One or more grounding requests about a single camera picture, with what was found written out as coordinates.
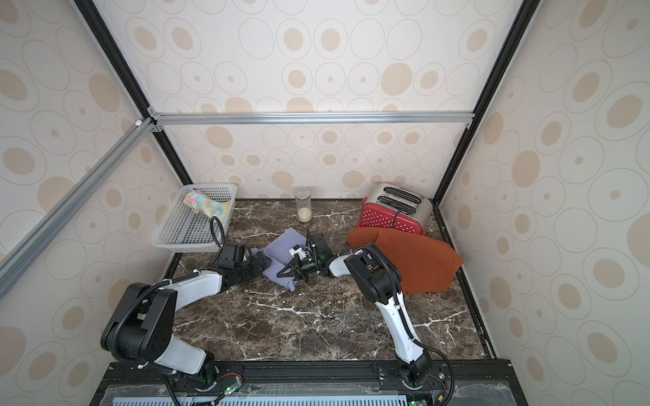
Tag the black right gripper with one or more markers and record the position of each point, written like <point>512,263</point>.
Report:
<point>302,264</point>

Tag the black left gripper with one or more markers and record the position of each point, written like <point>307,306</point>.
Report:
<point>258,266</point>

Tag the lavender purple skirt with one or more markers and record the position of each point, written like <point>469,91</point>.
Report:
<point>278,252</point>

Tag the floral pastel skirt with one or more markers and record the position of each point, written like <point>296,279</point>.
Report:
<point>200,203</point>

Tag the rust orange skirt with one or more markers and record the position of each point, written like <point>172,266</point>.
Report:
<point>426,265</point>

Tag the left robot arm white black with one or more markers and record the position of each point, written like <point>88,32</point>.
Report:
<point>141,328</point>

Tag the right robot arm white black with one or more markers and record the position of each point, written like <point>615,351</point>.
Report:
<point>377,278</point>

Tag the glass jar with white powder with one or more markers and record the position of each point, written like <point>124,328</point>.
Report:
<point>303,205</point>

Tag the white plastic perforated basket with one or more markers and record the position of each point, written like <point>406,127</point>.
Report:
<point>185,229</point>

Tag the red polka dot toaster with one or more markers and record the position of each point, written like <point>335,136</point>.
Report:
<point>390,206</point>

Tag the horizontal aluminium frame bar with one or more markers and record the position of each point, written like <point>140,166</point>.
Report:
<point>354,118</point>

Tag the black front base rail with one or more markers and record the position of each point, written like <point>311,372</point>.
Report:
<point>475,382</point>

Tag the diagonal aluminium frame bar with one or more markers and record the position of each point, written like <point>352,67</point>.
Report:
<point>19,260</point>

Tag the black left corner post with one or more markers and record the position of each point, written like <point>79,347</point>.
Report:
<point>90,14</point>

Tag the black corner post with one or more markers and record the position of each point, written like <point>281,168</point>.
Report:
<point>90,14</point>
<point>515,35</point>

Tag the black right corner post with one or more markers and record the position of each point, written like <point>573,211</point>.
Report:
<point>515,35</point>

